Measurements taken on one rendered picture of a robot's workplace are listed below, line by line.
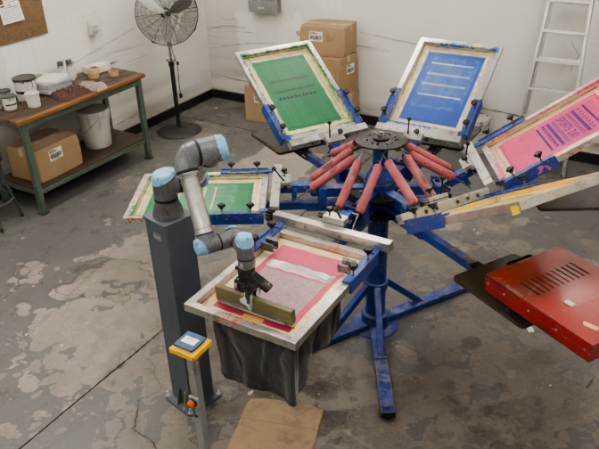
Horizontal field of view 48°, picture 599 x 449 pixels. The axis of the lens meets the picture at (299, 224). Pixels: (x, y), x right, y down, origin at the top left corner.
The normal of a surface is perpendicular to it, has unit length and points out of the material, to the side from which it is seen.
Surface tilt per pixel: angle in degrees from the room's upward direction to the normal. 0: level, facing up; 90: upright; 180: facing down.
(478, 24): 90
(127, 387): 0
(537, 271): 0
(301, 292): 0
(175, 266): 90
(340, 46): 90
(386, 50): 90
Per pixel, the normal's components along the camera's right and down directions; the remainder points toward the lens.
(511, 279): -0.03, -0.87
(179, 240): 0.73, 0.32
